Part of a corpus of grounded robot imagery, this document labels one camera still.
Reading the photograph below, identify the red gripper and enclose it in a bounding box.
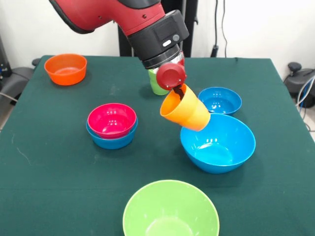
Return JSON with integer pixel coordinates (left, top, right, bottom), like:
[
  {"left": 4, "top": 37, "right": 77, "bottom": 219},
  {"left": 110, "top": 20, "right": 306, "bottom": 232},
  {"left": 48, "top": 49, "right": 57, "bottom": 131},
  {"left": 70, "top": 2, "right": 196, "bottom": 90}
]
[{"left": 157, "top": 55, "right": 187, "bottom": 101}]

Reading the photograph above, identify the orange cup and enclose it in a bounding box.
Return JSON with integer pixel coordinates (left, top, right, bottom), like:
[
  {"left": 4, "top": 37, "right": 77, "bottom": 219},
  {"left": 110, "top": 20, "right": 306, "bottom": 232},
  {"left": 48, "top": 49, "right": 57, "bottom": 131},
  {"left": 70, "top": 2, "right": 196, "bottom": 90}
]
[{"left": 159, "top": 83, "right": 211, "bottom": 132}]

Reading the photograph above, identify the large light blue bowl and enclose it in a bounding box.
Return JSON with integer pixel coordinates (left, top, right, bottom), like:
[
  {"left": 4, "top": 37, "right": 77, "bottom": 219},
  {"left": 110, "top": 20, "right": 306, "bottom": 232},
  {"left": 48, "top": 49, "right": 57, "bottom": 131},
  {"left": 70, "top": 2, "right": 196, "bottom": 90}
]
[{"left": 180, "top": 113, "right": 256, "bottom": 175}]

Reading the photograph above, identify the small pink bowl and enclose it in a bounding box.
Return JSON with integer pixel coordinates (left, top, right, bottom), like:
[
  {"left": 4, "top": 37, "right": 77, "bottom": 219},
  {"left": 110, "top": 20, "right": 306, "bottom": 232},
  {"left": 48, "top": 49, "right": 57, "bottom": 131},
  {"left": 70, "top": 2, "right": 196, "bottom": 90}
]
[{"left": 87, "top": 103, "right": 137, "bottom": 140}]

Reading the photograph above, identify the large green bowl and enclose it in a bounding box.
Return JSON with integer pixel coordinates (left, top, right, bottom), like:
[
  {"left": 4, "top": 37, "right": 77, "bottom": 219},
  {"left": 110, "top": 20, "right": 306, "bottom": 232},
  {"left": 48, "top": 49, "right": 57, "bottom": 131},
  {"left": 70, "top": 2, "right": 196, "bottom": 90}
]
[{"left": 122, "top": 179, "right": 220, "bottom": 236}]

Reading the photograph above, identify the green cup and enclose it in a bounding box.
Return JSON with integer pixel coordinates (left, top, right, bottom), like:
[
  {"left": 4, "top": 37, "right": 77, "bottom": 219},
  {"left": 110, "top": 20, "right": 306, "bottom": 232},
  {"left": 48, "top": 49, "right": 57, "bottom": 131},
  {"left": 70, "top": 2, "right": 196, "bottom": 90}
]
[{"left": 148, "top": 68, "right": 170, "bottom": 96}]

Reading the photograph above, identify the small dark blue bowl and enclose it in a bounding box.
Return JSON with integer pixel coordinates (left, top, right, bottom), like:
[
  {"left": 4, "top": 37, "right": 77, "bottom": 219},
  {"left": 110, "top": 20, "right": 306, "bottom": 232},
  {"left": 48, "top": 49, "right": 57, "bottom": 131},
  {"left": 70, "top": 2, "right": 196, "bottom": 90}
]
[{"left": 198, "top": 87, "right": 243, "bottom": 116}]

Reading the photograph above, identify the small light blue bowl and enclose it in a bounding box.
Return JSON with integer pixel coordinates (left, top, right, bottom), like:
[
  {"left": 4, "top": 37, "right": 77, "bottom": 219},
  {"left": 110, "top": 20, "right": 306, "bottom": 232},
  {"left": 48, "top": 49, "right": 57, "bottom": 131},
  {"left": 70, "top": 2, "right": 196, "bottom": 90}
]
[{"left": 86, "top": 118, "right": 139, "bottom": 150}]

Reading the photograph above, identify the orange bowl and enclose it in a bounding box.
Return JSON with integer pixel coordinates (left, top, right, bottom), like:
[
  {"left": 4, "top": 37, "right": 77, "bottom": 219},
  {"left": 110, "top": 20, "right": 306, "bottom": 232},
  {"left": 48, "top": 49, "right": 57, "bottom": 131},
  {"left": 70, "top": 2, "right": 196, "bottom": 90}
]
[{"left": 44, "top": 53, "right": 88, "bottom": 86}]

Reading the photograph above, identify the dark green table cloth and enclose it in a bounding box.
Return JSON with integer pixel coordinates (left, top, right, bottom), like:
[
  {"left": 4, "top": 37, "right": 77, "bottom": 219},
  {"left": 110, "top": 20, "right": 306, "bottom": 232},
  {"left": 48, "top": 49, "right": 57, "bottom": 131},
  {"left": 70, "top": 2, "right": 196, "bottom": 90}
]
[{"left": 0, "top": 55, "right": 315, "bottom": 236}]

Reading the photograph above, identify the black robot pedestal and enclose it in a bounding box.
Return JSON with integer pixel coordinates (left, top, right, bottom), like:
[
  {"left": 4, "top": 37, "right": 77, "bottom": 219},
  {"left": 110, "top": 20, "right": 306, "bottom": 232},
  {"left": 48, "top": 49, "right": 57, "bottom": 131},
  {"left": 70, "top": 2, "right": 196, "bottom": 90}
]
[{"left": 117, "top": 0, "right": 199, "bottom": 58}]

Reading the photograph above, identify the black cable with plug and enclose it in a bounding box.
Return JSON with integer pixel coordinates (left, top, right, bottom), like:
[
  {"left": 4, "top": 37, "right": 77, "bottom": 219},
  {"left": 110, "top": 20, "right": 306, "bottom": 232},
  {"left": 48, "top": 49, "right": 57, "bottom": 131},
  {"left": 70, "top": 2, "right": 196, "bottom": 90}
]
[{"left": 210, "top": 0, "right": 229, "bottom": 59}]

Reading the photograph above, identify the black pedestal leg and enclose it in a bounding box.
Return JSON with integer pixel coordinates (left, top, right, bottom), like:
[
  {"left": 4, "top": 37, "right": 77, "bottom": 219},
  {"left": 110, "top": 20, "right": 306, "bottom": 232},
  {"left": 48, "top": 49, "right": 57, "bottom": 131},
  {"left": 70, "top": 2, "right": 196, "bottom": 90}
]
[
  {"left": 283, "top": 61, "right": 315, "bottom": 109},
  {"left": 0, "top": 58, "right": 41, "bottom": 99}
]

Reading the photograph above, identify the floor cable tangle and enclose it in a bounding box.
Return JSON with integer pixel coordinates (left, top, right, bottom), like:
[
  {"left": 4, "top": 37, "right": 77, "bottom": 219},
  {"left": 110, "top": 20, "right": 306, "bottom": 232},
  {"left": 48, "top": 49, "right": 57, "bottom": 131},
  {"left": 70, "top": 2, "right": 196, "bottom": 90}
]
[{"left": 296, "top": 75, "right": 315, "bottom": 131}]

